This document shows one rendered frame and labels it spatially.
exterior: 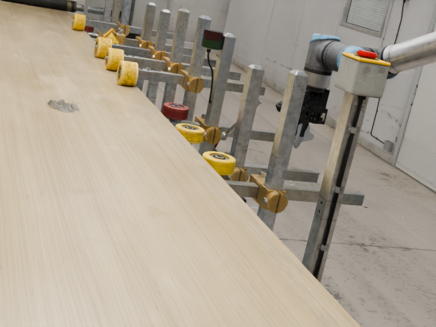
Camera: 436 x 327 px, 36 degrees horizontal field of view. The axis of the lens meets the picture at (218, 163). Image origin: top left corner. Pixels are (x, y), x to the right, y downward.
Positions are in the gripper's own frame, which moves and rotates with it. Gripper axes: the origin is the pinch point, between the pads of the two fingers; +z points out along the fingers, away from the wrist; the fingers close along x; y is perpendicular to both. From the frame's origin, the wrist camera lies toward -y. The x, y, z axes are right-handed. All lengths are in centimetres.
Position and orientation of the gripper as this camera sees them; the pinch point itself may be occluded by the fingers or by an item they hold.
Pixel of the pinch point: (294, 144)
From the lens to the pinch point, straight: 224.5
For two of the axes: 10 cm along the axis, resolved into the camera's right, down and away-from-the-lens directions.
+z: -1.9, 9.4, 2.7
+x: -3.1, -3.2, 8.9
